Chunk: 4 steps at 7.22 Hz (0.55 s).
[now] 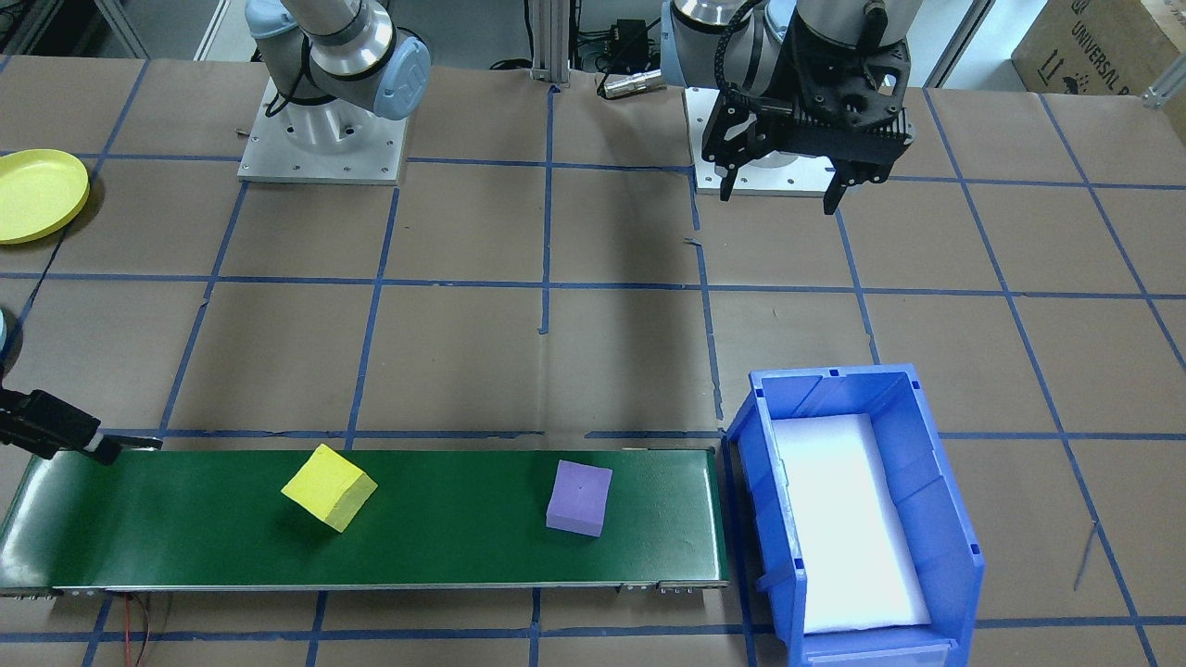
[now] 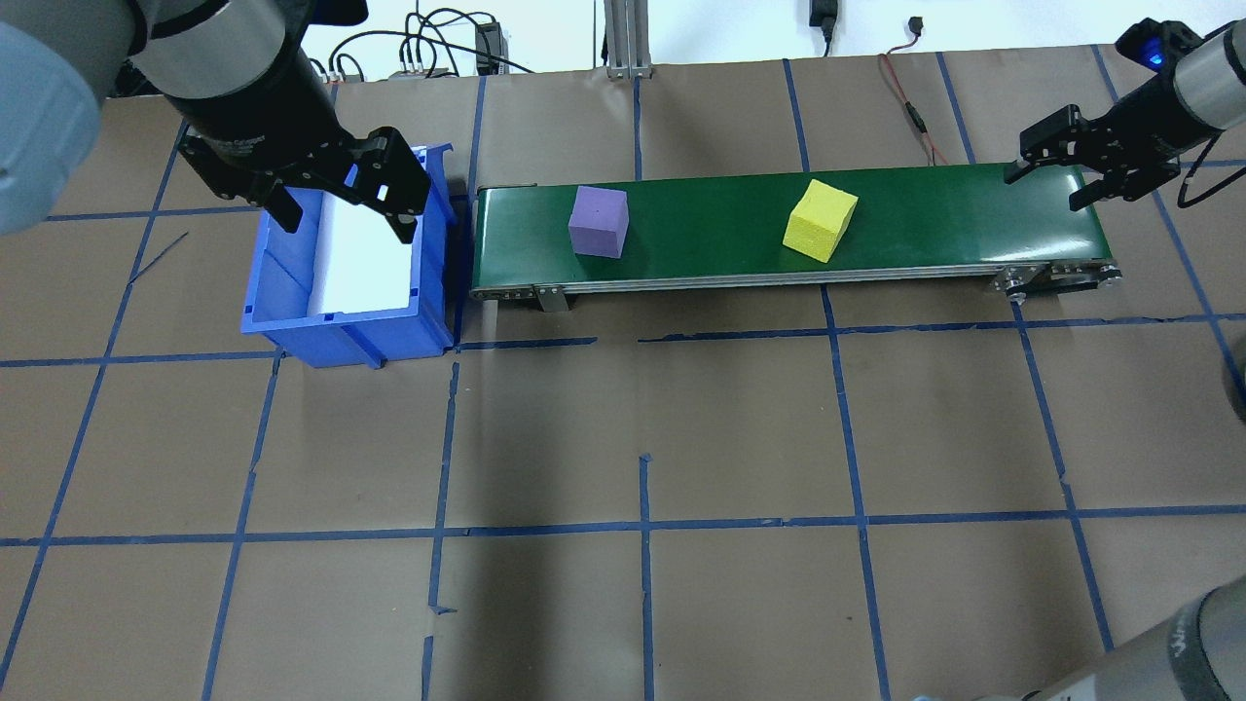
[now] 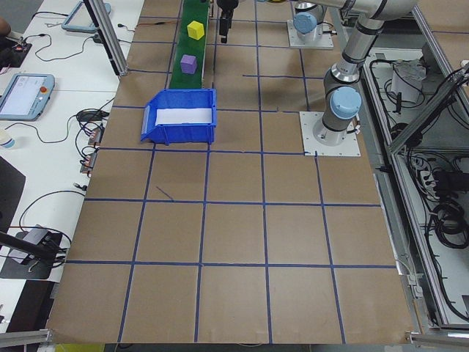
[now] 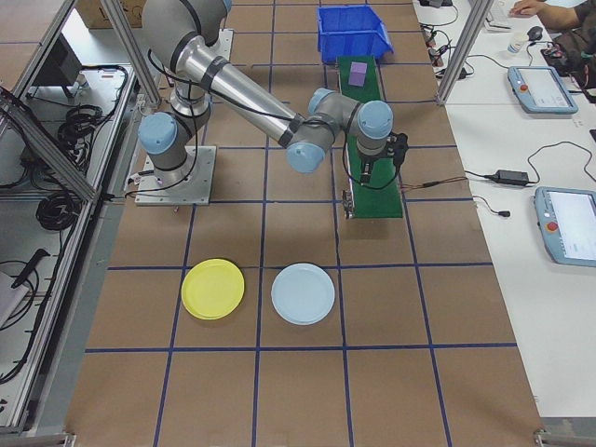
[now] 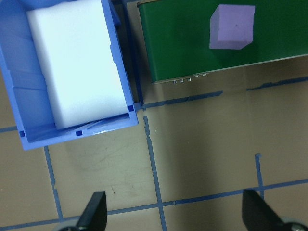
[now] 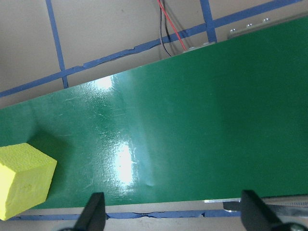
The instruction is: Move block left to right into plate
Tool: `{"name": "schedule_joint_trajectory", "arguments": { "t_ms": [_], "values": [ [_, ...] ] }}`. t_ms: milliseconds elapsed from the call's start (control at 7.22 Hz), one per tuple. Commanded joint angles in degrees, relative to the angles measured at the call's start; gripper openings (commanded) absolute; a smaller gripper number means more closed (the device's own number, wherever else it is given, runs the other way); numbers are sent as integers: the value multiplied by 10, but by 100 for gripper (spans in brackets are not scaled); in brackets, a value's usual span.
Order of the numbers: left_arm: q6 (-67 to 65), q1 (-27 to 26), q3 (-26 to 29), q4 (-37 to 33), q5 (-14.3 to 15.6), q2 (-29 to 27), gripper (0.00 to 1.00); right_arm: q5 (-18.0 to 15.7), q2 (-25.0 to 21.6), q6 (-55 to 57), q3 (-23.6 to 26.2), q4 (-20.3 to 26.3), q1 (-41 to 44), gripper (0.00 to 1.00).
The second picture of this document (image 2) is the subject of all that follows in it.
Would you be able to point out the aluminium profile post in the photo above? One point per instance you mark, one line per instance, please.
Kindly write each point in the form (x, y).
(628, 39)

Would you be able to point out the blue plastic bin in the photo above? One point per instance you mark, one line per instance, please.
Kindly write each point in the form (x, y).
(389, 336)

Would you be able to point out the black power adapter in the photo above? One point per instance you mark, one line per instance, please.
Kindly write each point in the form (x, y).
(824, 12)

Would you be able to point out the purple foam block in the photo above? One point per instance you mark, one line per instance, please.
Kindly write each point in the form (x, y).
(596, 224)

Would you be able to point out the yellow foam block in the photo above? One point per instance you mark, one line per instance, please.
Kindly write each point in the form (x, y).
(820, 224)

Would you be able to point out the green conveyor belt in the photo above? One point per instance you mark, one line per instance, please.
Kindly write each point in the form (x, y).
(720, 224)

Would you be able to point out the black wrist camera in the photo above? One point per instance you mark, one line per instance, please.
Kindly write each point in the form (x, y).
(1154, 44)
(336, 10)

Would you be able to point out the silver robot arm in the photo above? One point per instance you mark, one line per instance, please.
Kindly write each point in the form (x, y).
(1202, 643)
(204, 44)

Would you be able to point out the black power supply box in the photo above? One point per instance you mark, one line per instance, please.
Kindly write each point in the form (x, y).
(487, 44)

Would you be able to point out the white paper bin liner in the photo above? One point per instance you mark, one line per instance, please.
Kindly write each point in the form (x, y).
(365, 273)

